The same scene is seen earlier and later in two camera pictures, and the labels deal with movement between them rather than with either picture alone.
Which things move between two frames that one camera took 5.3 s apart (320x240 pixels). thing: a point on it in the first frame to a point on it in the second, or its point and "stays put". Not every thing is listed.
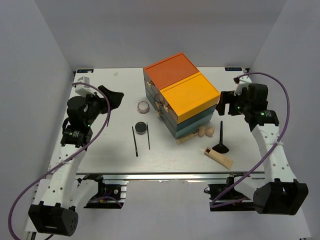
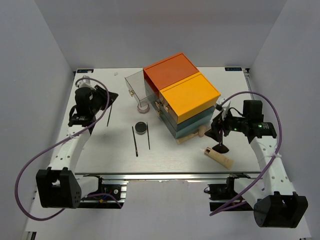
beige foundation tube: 218,158 stays put
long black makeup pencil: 135,142 stays put
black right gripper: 224,96 to 214,132
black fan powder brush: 221,148 stays put
